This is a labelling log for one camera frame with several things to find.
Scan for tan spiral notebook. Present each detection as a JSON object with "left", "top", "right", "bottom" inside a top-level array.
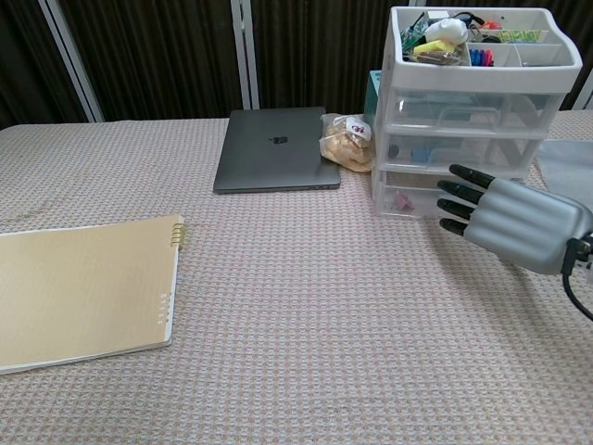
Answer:
[{"left": 0, "top": 213, "right": 187, "bottom": 375}]

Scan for clear drawer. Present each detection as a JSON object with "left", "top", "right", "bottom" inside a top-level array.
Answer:
[
  {"left": 386, "top": 90, "right": 569, "bottom": 129},
  {"left": 374, "top": 169, "right": 529, "bottom": 219},
  {"left": 379, "top": 133, "right": 548, "bottom": 171}
]

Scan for white crumpled wad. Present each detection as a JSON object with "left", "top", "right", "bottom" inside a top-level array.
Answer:
[{"left": 424, "top": 19, "right": 468, "bottom": 45}]

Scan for teal cardboard box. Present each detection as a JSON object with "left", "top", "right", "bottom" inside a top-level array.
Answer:
[{"left": 363, "top": 70, "right": 385, "bottom": 135}]

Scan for pink woven tablecloth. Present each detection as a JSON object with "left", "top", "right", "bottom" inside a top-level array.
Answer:
[{"left": 0, "top": 108, "right": 593, "bottom": 445}]

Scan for white drawer organizer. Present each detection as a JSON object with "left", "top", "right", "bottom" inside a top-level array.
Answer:
[{"left": 370, "top": 5, "right": 584, "bottom": 220}]

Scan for green foil packet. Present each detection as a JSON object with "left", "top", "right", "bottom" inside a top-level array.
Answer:
[{"left": 400, "top": 18, "right": 430, "bottom": 52}]

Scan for grey closed laptop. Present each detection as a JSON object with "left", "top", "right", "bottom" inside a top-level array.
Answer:
[{"left": 212, "top": 106, "right": 343, "bottom": 195}]

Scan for clear mesh zip pouch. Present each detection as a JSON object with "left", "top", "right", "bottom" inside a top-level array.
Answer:
[{"left": 535, "top": 138, "right": 593, "bottom": 189}]

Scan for blue and red rings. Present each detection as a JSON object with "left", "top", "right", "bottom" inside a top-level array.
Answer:
[{"left": 468, "top": 45, "right": 496, "bottom": 65}]

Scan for green patterned packet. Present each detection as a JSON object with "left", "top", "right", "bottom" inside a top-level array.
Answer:
[{"left": 498, "top": 30, "right": 543, "bottom": 44}]

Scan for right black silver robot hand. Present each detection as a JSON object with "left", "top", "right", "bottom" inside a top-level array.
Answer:
[{"left": 436, "top": 162, "right": 592, "bottom": 275}]

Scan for clear bag of snacks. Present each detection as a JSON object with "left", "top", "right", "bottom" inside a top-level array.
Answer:
[{"left": 321, "top": 112, "right": 376, "bottom": 173}]

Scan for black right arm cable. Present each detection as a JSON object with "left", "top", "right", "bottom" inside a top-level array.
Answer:
[{"left": 562, "top": 235, "right": 593, "bottom": 322}]

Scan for brown snack packet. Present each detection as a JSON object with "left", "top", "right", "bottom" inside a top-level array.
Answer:
[{"left": 407, "top": 48, "right": 469, "bottom": 65}]

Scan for aluminium frame post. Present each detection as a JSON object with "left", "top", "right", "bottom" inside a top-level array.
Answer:
[
  {"left": 230, "top": 0, "right": 261, "bottom": 108},
  {"left": 44, "top": 0, "right": 106, "bottom": 122},
  {"left": 574, "top": 69, "right": 593, "bottom": 112}
]

